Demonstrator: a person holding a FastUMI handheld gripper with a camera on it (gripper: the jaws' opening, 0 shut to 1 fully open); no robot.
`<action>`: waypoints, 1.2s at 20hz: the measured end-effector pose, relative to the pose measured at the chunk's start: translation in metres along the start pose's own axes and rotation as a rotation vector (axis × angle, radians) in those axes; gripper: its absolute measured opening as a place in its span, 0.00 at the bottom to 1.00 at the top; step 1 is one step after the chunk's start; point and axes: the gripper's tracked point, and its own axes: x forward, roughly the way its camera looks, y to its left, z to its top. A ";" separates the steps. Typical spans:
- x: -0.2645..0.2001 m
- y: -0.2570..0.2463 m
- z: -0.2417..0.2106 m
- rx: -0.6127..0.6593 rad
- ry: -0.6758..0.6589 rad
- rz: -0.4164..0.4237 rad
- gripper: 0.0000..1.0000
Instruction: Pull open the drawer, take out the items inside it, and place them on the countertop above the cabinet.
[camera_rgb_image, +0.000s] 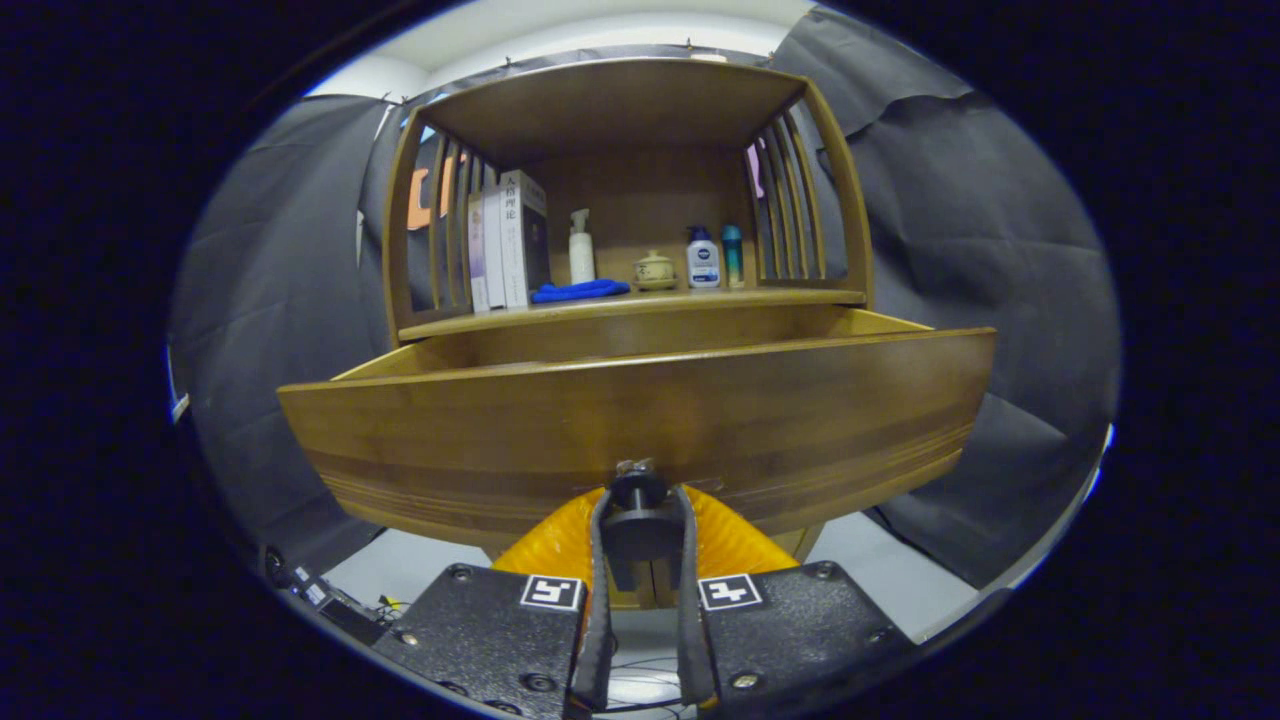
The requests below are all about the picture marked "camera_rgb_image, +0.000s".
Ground beige lidded teacup with saucer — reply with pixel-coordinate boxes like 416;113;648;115
633;250;679;292

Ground thin white book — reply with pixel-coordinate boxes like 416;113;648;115
483;185;507;311

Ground black floor box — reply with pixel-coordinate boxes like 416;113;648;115
265;545;386;646

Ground white pump bottle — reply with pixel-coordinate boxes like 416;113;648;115
568;208;597;285

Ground blue folded cloth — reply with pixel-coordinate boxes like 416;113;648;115
530;278;632;304

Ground floor cables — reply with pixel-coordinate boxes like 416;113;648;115
605;650;691;713

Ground wooden countertop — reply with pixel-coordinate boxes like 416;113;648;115
398;285;869;341

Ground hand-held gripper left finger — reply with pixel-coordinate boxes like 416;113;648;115
373;487;615;720

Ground wooden drawer with black knob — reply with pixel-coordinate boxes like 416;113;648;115
277;305;998;611

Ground thin purple book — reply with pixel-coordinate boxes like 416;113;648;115
467;192;491;313

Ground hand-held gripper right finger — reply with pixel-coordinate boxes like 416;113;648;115
675;485;918;719

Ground white lotion bottle blue cap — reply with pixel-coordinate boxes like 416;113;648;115
686;226;722;290

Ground wooden cabinet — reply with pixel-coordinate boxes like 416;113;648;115
383;57;876;611

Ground black backdrop cloth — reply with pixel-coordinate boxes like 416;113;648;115
170;10;1121;591

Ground thick white and black book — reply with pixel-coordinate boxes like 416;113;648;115
498;170;553;309

